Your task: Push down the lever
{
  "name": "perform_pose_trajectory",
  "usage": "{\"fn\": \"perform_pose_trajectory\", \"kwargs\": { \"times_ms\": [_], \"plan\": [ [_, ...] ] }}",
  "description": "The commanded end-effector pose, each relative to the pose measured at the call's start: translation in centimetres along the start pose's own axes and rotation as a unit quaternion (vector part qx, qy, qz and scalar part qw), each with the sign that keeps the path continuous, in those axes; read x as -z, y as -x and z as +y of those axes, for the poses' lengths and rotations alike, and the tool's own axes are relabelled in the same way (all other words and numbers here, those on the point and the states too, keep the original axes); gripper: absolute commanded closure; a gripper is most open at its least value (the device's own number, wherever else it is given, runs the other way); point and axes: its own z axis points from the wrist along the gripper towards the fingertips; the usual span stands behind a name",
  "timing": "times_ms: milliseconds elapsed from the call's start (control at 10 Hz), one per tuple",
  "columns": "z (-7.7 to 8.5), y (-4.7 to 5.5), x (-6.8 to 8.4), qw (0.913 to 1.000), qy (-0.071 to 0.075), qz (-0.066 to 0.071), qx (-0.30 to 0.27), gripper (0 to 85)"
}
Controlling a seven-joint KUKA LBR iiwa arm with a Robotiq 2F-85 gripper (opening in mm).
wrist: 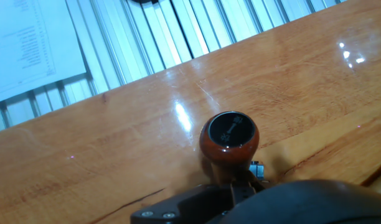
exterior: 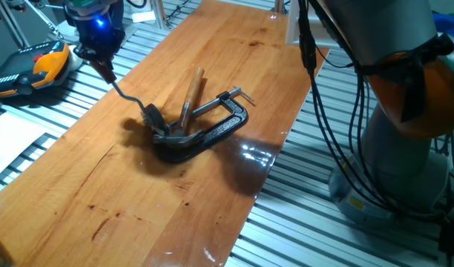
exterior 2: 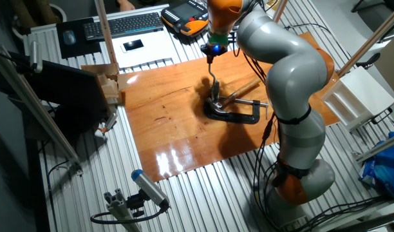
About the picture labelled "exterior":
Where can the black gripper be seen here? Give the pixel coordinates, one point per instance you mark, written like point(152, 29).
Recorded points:
point(101, 37)

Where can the chrome lever with brown knob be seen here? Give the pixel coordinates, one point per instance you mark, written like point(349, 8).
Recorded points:
point(156, 118)

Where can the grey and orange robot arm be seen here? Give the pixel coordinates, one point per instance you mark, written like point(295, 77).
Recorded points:
point(379, 29)

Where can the white round object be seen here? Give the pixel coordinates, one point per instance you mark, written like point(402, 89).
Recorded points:
point(74, 61)

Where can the black and orange teach pendant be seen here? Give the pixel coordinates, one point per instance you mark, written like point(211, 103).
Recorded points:
point(45, 66)

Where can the white paper sheet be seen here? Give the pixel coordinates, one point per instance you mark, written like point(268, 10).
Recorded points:
point(8, 141)

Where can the glossy orange wooden board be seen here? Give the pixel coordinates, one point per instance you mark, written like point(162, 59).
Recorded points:
point(101, 185)

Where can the black C-clamp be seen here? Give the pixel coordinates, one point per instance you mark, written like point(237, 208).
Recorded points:
point(227, 126)

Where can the white plastic bin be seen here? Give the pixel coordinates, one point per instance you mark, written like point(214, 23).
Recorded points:
point(291, 22)

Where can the blue plastic bag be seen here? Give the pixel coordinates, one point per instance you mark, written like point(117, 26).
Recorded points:
point(449, 22)

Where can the black box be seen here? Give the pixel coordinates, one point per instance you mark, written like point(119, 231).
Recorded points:
point(451, 237)

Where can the silver frame post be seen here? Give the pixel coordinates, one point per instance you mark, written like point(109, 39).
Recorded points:
point(158, 13)

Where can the grey metal frame bar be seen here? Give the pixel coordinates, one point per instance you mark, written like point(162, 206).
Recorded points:
point(12, 26)

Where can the beige frame post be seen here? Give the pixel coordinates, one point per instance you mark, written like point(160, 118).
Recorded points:
point(279, 5)

